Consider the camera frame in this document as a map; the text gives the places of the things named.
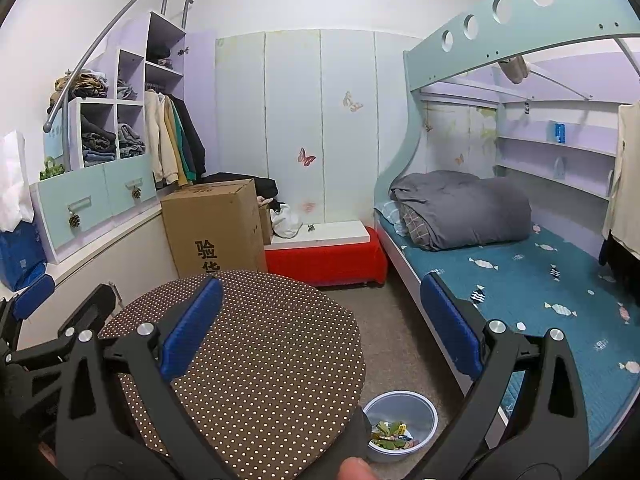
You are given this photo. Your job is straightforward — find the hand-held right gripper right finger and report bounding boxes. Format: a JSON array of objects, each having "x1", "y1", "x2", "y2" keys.
[{"x1": 420, "y1": 271, "x2": 588, "y2": 480}]

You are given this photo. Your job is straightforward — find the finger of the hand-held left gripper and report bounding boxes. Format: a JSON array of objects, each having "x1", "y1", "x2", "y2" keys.
[
  {"x1": 0, "y1": 274, "x2": 57, "y2": 349},
  {"x1": 5, "y1": 283, "x2": 117, "y2": 366}
]

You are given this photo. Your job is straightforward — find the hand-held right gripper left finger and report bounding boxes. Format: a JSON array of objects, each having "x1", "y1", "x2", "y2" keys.
[{"x1": 54, "y1": 275, "x2": 224, "y2": 480}]

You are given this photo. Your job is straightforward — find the blue white plastic bin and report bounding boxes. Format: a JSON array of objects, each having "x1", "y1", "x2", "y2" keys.
[{"x1": 361, "y1": 390, "x2": 438, "y2": 463}]

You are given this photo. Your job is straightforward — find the person's right hand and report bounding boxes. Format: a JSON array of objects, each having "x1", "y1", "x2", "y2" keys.
[{"x1": 336, "y1": 456, "x2": 373, "y2": 480}]

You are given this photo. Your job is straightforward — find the blue bag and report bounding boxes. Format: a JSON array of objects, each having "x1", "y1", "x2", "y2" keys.
[{"x1": 0, "y1": 220, "x2": 48, "y2": 292}]

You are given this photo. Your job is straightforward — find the white low cabinet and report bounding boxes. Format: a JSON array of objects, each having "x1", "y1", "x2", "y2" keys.
[{"x1": 0, "y1": 200, "x2": 173, "y2": 361}]

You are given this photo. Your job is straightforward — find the round polka dot table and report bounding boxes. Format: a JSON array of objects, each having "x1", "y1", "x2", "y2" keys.
[{"x1": 97, "y1": 269, "x2": 368, "y2": 480}]

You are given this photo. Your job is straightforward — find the teal drawer cabinet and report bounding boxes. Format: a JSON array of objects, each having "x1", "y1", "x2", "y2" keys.
[{"x1": 29, "y1": 152, "x2": 158, "y2": 266}]

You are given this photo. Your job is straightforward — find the white shopping bag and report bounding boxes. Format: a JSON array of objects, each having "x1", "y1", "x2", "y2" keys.
[{"x1": 0, "y1": 130, "x2": 35, "y2": 233}]

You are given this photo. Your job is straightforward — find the large cardboard box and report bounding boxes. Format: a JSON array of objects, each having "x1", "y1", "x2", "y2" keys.
[{"x1": 160, "y1": 178, "x2": 268, "y2": 281}]

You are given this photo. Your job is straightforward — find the grey quilt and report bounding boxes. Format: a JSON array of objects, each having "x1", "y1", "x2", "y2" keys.
[{"x1": 389, "y1": 170, "x2": 532, "y2": 252}]

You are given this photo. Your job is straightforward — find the green plant decoration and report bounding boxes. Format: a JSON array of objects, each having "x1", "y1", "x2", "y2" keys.
[{"x1": 39, "y1": 157, "x2": 66, "y2": 181}]

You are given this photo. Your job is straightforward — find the teal plaid pillow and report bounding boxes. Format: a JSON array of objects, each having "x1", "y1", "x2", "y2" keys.
[{"x1": 375, "y1": 201, "x2": 408, "y2": 237}]

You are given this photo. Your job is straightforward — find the small cardboard box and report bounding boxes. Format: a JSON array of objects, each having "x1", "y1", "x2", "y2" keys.
[{"x1": 257, "y1": 200, "x2": 273, "y2": 247}]

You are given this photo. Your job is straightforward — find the red bench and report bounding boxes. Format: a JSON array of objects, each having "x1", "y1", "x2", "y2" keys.
[{"x1": 264, "y1": 226, "x2": 389, "y2": 288}]

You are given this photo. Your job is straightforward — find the white plastic bag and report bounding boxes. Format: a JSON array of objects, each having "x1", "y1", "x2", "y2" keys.
[{"x1": 270, "y1": 203, "x2": 302, "y2": 239}]

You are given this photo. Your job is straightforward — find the red white step platform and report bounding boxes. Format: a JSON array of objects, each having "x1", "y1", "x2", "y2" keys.
[{"x1": 264, "y1": 219, "x2": 368, "y2": 250}]

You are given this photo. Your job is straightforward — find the black clothing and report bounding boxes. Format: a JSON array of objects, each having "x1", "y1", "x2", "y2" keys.
[{"x1": 200, "y1": 172, "x2": 281, "y2": 213}]

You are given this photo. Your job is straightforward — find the folded dark clothes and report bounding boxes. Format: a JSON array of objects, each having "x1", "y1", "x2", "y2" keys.
[{"x1": 81, "y1": 117, "x2": 118, "y2": 166}]

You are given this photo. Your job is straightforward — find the folded grey clothes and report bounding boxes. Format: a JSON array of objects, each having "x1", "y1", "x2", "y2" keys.
[{"x1": 117, "y1": 124, "x2": 147, "y2": 158}]

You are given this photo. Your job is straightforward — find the green garment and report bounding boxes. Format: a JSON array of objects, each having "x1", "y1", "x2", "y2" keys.
[{"x1": 170, "y1": 100, "x2": 197, "y2": 186}]

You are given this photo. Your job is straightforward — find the cream jacket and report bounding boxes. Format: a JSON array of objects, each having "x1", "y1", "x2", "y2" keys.
[{"x1": 144, "y1": 90, "x2": 181, "y2": 186}]

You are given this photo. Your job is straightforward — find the dark hanging garment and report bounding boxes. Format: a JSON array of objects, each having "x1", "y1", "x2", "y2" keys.
[{"x1": 598, "y1": 232, "x2": 640, "y2": 306}]

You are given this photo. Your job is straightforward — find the black jacket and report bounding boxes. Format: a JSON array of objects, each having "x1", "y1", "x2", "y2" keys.
[{"x1": 172, "y1": 95, "x2": 207, "y2": 181}]

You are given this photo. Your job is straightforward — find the pile of clothes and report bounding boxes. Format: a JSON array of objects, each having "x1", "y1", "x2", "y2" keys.
[{"x1": 47, "y1": 71, "x2": 110, "y2": 111}]

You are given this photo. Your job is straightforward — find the lilac cabinet door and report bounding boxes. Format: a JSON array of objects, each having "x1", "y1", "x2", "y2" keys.
[{"x1": 182, "y1": 30, "x2": 217, "y2": 181}]

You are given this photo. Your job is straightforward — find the cream hanging garment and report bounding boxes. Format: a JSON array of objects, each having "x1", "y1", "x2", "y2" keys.
[{"x1": 602, "y1": 102, "x2": 640, "y2": 241}]

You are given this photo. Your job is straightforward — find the pale wardrobe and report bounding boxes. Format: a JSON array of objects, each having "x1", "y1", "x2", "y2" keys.
[{"x1": 214, "y1": 27, "x2": 426, "y2": 231}]

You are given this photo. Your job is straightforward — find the lilac stair shelf cabinet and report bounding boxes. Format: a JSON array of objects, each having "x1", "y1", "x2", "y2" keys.
[{"x1": 42, "y1": 10, "x2": 188, "y2": 171}]

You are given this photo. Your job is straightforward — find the grey hanging pouch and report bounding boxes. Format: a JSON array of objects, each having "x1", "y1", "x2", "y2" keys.
[{"x1": 497, "y1": 56, "x2": 529, "y2": 84}]

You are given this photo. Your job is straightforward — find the teal bunk bed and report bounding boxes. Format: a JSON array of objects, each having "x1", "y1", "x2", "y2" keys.
[{"x1": 372, "y1": 0, "x2": 640, "y2": 466}]

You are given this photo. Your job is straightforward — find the grey metal handrail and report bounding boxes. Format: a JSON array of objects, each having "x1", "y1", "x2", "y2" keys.
[{"x1": 42, "y1": 0, "x2": 194, "y2": 133}]

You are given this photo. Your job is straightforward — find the lilac wall shelf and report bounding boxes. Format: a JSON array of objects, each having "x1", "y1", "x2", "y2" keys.
[{"x1": 492, "y1": 110, "x2": 621, "y2": 201}]

